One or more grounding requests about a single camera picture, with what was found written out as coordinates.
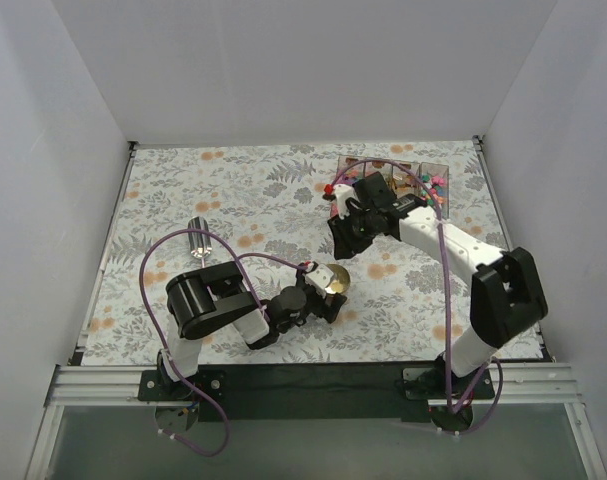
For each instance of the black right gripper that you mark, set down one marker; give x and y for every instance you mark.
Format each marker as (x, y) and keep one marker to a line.
(343, 236)

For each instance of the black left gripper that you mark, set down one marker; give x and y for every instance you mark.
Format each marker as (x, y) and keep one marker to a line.
(321, 302)

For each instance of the round wooden jar lid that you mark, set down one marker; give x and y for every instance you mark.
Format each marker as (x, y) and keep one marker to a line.
(340, 281)

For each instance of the clear divided candy box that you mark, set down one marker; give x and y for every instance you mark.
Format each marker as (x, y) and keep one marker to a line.
(434, 176)

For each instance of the silver metal scoop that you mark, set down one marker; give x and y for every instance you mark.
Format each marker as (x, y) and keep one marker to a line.
(199, 242)

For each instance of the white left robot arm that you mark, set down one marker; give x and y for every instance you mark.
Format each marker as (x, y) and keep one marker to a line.
(206, 300)

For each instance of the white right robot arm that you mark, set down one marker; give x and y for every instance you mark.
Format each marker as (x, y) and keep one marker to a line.
(506, 294)

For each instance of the floral patterned table mat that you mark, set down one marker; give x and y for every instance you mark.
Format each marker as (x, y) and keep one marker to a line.
(265, 203)

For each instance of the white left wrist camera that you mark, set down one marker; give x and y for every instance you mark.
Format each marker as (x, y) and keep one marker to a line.
(320, 277)

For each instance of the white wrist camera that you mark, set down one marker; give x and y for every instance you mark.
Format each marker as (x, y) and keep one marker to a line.
(339, 194)
(320, 277)

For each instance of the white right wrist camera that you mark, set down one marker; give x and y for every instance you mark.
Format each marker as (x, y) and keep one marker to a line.
(339, 194)

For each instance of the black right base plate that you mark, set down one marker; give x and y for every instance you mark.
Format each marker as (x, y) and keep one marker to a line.
(428, 384)

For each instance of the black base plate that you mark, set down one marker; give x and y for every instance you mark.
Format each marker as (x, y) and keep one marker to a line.
(183, 385)
(428, 384)

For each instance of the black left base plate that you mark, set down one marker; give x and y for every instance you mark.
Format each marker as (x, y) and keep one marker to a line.
(183, 385)

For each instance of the aluminium frame rail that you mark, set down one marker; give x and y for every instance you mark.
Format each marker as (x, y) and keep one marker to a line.
(314, 421)

